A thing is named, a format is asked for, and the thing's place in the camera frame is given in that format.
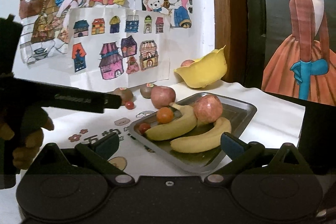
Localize brown kiwi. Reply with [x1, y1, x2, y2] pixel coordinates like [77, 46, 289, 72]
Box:
[112, 88, 133, 105]
[140, 83, 156, 99]

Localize far brown kiwi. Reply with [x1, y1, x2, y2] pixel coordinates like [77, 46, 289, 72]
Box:
[140, 83, 156, 99]

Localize apple inside yellow bowl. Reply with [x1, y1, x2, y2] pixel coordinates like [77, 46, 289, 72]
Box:
[181, 59, 195, 67]

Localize orange dress lady poster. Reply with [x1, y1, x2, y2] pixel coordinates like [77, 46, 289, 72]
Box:
[261, 0, 335, 106]

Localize near brown kiwi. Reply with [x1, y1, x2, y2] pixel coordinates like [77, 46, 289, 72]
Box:
[112, 88, 133, 105]

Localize brown wooden door frame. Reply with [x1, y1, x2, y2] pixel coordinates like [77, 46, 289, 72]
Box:
[214, 0, 248, 84]

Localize red cherry tomato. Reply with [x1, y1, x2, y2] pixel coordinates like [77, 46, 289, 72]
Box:
[125, 101, 135, 110]
[138, 123, 151, 135]

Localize small orange tangerine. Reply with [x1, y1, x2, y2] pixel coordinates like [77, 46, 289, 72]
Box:
[156, 107, 174, 124]

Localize red apple beside tray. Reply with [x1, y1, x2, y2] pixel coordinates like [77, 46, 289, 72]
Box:
[150, 86, 176, 109]

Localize gloved left hand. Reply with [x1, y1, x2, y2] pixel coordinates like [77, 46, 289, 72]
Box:
[1, 107, 54, 171]

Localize houses drawing paper sheet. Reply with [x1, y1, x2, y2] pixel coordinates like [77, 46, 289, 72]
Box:
[68, 7, 170, 92]

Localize large yellow banana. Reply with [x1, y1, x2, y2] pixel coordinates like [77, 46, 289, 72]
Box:
[145, 103, 197, 141]

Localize yellow plastic bowl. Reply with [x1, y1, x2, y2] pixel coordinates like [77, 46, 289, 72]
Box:
[174, 46, 228, 89]

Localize large red apple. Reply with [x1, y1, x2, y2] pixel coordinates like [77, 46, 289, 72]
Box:
[193, 94, 223, 126]

